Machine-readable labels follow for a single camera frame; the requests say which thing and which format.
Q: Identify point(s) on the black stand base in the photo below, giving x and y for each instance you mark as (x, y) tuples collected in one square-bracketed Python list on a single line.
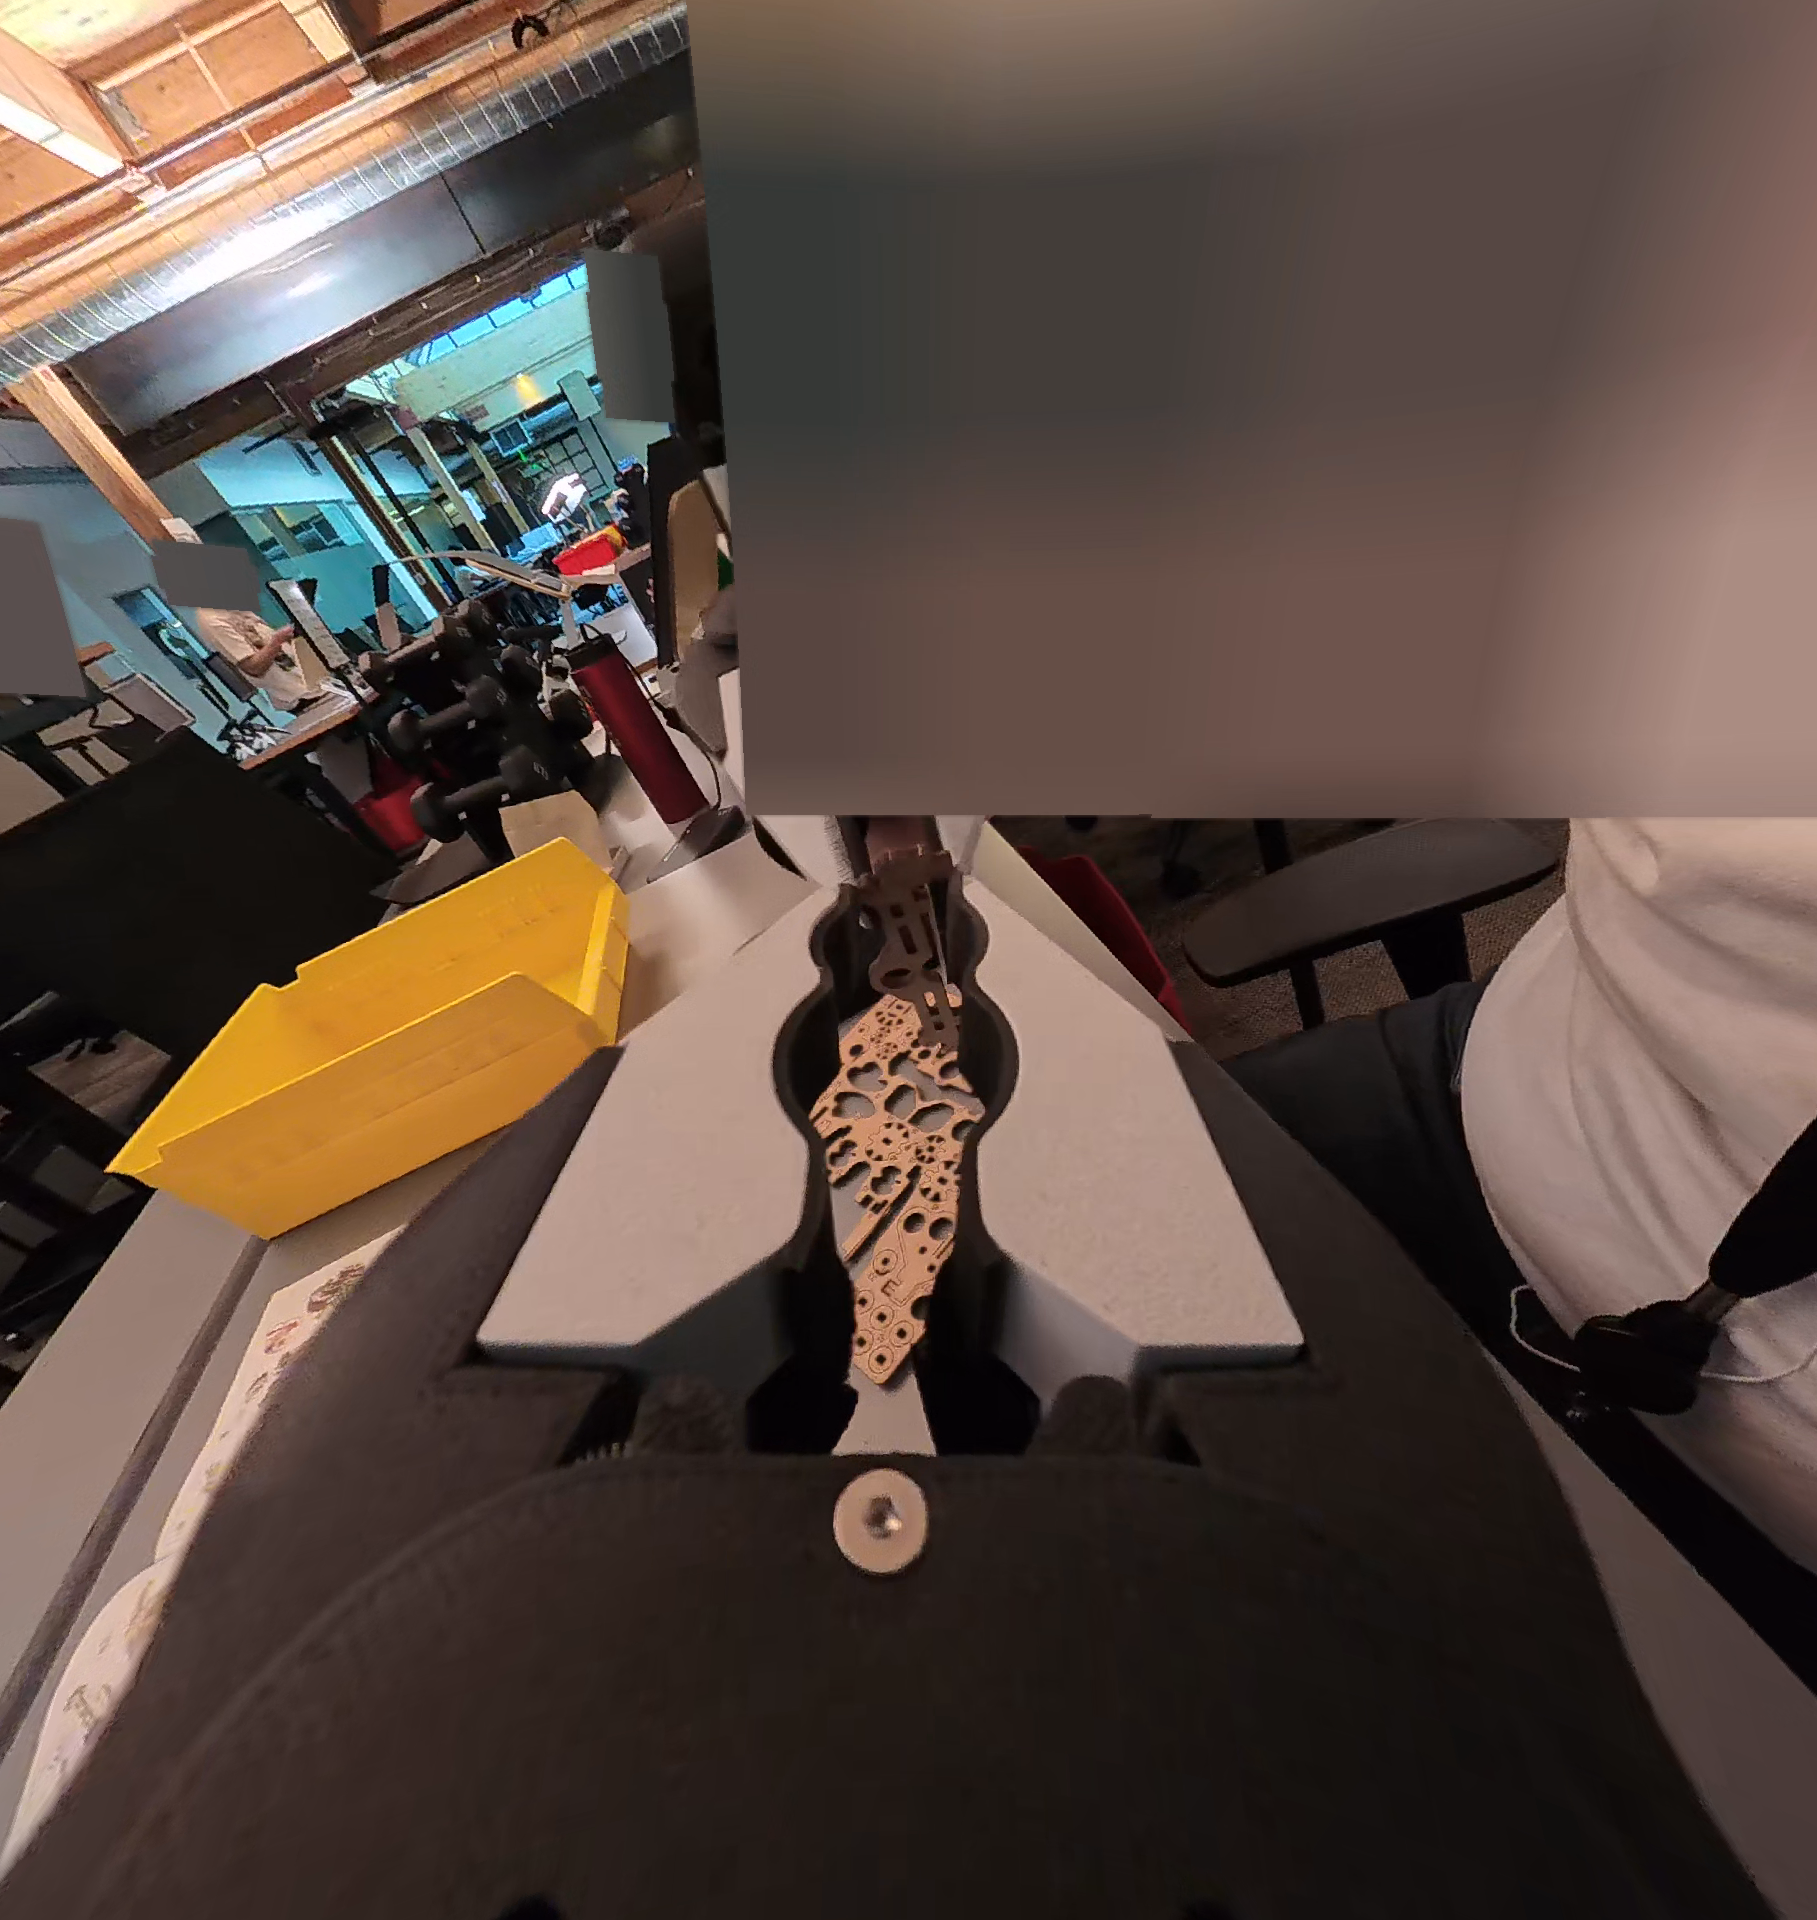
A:
[(699, 840)]

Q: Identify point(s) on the black chair armrest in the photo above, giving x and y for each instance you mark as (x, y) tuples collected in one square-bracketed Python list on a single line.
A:
[(1373, 892)]

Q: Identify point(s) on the thin wooden model parts sheet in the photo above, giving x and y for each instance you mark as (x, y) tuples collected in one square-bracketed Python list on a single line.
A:
[(902, 1125)]

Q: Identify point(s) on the dumbbell rack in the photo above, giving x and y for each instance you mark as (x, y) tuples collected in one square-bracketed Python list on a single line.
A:
[(481, 704)]

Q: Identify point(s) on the red container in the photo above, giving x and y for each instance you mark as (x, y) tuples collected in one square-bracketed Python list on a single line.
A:
[(1111, 922)]

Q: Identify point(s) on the printed instruction sheet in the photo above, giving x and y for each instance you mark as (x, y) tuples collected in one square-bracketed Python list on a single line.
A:
[(233, 1441)]

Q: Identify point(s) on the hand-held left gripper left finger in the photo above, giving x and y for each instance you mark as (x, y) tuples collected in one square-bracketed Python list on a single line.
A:
[(639, 1184)]

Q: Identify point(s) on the silver ventilation duct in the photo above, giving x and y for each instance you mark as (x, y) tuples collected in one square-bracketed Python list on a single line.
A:
[(323, 195)]

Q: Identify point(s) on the red drinking bottle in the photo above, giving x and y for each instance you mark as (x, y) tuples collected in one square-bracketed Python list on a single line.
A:
[(641, 734)]

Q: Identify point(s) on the person's white shirt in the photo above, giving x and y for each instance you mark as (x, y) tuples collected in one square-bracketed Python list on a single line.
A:
[(1644, 1141)]

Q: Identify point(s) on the yellow plastic bin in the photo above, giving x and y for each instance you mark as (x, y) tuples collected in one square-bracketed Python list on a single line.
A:
[(383, 1051)]

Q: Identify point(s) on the black panel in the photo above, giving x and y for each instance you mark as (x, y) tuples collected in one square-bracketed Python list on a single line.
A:
[(143, 884)]

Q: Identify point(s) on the person's dark trousers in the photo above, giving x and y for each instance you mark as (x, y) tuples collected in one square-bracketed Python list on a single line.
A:
[(1365, 1141)]

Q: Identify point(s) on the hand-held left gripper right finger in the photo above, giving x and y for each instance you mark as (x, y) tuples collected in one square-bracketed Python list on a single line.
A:
[(1149, 1184)]

